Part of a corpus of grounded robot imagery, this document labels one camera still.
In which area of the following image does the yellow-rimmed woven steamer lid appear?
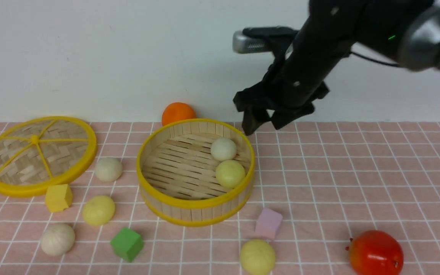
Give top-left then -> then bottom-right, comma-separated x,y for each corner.
0,116 -> 97,198

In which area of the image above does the yellow-rimmed bamboo steamer tray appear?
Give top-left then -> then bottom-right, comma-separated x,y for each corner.
136,118 -> 256,227

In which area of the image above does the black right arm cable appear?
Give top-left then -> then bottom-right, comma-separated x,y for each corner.
350,52 -> 401,68

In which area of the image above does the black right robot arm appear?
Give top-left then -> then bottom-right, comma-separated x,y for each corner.
233,0 -> 440,135

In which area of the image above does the pink checkered tablecloth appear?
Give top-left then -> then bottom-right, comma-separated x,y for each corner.
0,122 -> 440,275

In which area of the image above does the yellow foam cube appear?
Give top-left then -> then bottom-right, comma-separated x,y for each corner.
44,184 -> 73,213

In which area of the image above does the yellow bun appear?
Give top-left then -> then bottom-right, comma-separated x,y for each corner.
81,195 -> 115,226
215,160 -> 246,189
239,239 -> 276,275

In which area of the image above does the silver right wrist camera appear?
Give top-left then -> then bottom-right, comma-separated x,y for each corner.
232,26 -> 301,54

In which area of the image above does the green foam cube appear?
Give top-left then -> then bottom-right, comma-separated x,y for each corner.
110,227 -> 144,263

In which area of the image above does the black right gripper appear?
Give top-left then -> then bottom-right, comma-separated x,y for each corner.
233,23 -> 357,136

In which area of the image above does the pink foam cube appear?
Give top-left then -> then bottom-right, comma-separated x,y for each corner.
254,208 -> 283,240

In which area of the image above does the red apple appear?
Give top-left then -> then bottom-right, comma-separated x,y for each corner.
345,230 -> 404,275

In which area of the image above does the white bun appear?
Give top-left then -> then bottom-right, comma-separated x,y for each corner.
94,157 -> 123,183
40,223 -> 75,256
210,137 -> 237,162

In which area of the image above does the orange fruit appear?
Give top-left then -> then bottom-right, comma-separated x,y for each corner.
161,102 -> 197,126

